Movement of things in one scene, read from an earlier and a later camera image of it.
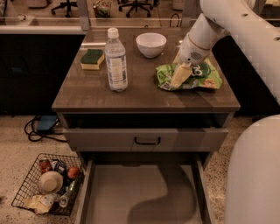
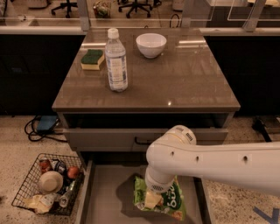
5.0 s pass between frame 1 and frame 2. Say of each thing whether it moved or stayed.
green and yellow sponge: stayed
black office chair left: stayed
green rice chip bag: moved
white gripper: moved
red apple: stayed
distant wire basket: stayed
